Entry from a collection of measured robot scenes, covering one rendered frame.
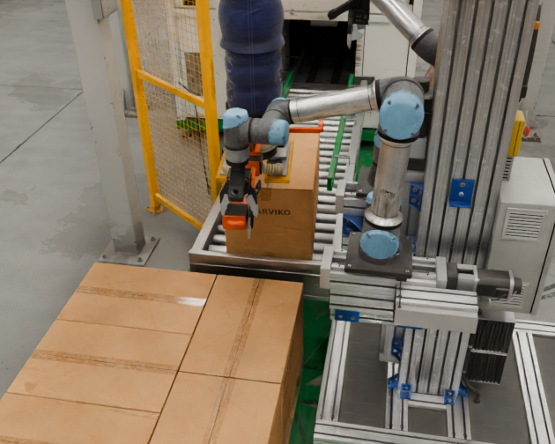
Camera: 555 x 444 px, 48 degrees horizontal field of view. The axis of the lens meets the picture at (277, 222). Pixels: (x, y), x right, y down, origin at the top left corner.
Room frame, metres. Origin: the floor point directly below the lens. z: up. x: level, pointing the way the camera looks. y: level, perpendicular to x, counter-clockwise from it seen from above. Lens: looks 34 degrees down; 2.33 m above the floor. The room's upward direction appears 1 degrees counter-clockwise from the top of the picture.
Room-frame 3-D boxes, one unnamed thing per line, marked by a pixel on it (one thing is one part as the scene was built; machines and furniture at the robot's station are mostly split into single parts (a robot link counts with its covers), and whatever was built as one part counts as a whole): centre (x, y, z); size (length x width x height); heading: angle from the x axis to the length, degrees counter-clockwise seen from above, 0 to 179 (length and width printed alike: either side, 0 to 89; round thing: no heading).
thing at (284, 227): (2.64, 0.01, 0.75); 0.60 x 0.40 x 0.40; 173
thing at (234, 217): (1.70, 0.13, 1.23); 0.08 x 0.07 x 0.05; 175
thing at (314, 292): (2.30, 0.07, 0.48); 0.70 x 0.03 x 0.15; 79
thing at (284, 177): (2.29, -0.01, 1.13); 0.34 x 0.10 x 0.05; 175
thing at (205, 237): (3.51, 0.18, 0.50); 2.31 x 0.05 x 0.19; 169
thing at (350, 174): (3.39, -0.46, 0.50); 2.31 x 0.05 x 0.19; 169
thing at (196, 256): (2.30, 0.07, 0.58); 0.70 x 0.03 x 0.06; 79
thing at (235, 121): (1.71, 0.12, 1.53); 0.09 x 0.08 x 0.11; 78
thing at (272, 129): (1.71, 0.02, 1.52); 0.11 x 0.11 x 0.08; 78
